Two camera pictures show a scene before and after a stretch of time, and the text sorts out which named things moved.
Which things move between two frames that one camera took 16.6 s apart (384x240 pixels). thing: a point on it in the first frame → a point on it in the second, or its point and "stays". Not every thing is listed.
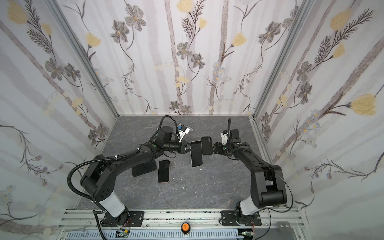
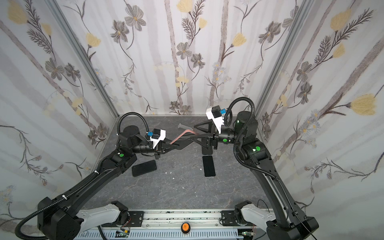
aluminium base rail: x=78 y=224 stays
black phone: x=196 y=151 → x=208 y=166
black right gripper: x=218 y=148 → x=214 y=138
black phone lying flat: x=144 y=168 stays
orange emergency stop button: x=185 y=227 stays
